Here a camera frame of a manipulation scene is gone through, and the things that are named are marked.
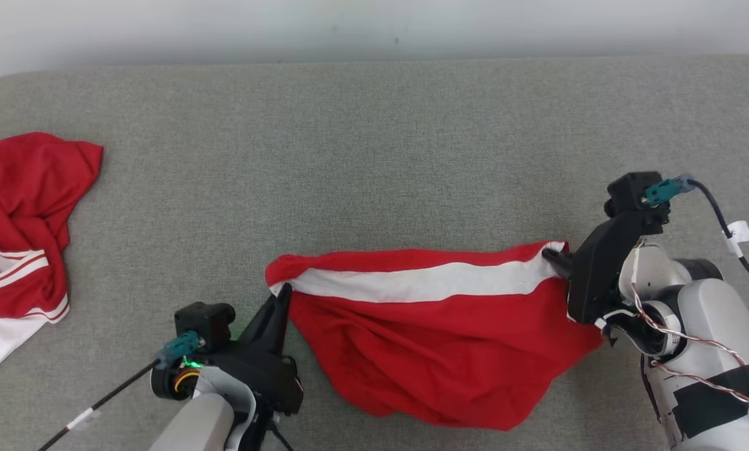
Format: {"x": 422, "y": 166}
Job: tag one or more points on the grey fabric sofa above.
{"x": 374, "y": 156}

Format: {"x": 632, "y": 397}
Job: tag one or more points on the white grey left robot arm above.
{"x": 193, "y": 419}

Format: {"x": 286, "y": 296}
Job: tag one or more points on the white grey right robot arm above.
{"x": 719, "y": 326}

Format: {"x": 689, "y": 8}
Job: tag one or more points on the red shorts white waistband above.
{"x": 437, "y": 344}

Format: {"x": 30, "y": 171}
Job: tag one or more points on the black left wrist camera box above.
{"x": 204, "y": 322}

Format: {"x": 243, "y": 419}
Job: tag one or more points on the red basketball jersey white sleeves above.
{"x": 17, "y": 207}

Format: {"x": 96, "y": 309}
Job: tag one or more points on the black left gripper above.
{"x": 268, "y": 379}

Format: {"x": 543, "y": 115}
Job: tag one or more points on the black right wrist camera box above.
{"x": 628, "y": 191}

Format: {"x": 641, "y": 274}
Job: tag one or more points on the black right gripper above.
{"x": 594, "y": 275}

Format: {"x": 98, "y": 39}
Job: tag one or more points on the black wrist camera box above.
{"x": 628, "y": 191}
{"x": 204, "y": 322}

